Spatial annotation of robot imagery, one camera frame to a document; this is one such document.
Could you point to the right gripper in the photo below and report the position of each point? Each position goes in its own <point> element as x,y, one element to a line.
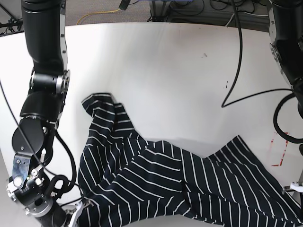
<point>31,187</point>

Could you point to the black white striped T-shirt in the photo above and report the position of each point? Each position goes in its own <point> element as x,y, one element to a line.
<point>127,178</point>

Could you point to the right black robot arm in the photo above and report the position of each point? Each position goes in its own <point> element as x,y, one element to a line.
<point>32,141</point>

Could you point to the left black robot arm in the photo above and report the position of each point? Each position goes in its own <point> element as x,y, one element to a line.
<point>286,34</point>

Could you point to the red tape rectangle marking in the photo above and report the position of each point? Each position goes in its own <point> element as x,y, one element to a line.
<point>277,150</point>

